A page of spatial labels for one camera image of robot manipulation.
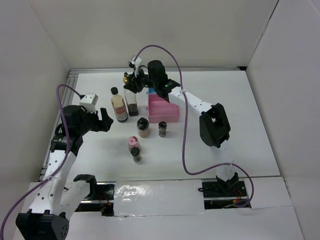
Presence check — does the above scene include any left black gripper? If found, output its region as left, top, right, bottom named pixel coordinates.
left=77, top=105, right=114, bottom=135

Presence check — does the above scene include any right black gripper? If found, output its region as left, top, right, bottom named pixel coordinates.
left=123, top=67, right=158, bottom=94

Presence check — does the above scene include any gold spout glass bottle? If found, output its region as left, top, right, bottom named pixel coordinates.
left=123, top=72, right=139, bottom=117

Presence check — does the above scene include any black cap sauce bottle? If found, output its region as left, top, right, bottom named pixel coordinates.
left=110, top=87, right=128, bottom=123

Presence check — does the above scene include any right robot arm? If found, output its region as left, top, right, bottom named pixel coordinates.
left=124, top=57, right=239, bottom=196

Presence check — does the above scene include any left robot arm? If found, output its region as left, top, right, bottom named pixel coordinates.
left=15, top=105, right=114, bottom=240

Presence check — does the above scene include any blue plastic bin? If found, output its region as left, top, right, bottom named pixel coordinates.
left=146, top=88, right=156, bottom=95

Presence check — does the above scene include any pink lid spice jar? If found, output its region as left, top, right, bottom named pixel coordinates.
left=127, top=136, right=140, bottom=152

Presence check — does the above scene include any large black lid spice jar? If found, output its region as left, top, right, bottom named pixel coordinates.
left=136, top=117, right=150, bottom=138

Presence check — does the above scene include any pink plastic bin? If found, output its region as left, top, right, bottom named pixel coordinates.
left=147, top=93, right=180, bottom=124

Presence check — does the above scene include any front black lid spice jar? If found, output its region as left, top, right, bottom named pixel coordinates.
left=130, top=147, right=142, bottom=163

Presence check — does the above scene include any small dark spice jar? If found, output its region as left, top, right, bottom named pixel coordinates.
left=158, top=121, right=168, bottom=138

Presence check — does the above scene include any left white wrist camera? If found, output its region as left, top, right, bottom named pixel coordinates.
left=79, top=93, right=99, bottom=113

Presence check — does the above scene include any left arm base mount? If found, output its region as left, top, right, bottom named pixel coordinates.
left=75, top=182, right=116, bottom=217

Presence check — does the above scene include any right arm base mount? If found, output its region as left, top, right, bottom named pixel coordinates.
left=198, top=180, right=249, bottom=210

